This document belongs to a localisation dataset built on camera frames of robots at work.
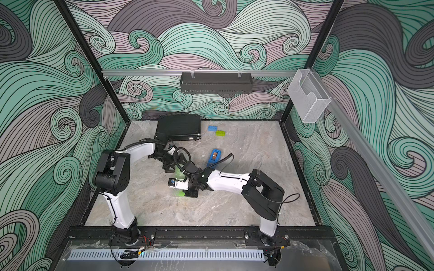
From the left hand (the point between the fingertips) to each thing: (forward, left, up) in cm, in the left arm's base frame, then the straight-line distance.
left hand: (183, 165), depth 91 cm
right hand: (-13, -1, -1) cm, 13 cm away
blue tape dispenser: (+6, -17, -1) cm, 19 cm away
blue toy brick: (+32, -16, -5) cm, 36 cm away
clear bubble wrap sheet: (-14, +3, 0) cm, 14 cm away
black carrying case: (+34, +7, -5) cm, 35 cm away
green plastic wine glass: (-7, +1, +2) cm, 7 cm away
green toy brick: (+27, -21, -4) cm, 34 cm away
